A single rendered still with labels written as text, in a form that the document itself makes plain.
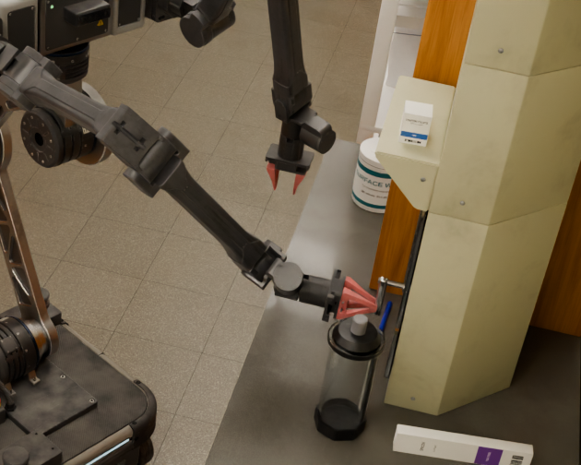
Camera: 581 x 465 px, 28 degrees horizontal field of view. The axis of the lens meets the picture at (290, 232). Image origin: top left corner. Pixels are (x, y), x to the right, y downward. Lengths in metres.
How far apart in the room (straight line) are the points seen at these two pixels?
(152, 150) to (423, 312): 0.61
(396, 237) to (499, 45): 0.76
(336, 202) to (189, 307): 1.22
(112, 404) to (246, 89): 2.44
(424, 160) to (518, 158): 0.16
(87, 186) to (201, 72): 1.14
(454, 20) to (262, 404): 0.85
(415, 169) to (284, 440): 0.59
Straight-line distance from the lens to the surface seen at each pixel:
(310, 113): 2.54
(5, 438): 3.22
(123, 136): 2.01
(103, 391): 3.35
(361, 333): 2.15
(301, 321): 2.54
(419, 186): 2.07
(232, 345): 3.90
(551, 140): 2.09
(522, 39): 1.93
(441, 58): 2.36
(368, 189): 2.90
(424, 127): 2.07
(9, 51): 2.32
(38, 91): 2.22
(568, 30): 1.97
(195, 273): 4.19
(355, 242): 2.81
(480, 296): 2.22
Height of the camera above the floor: 2.53
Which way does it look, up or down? 35 degrees down
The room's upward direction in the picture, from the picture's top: 9 degrees clockwise
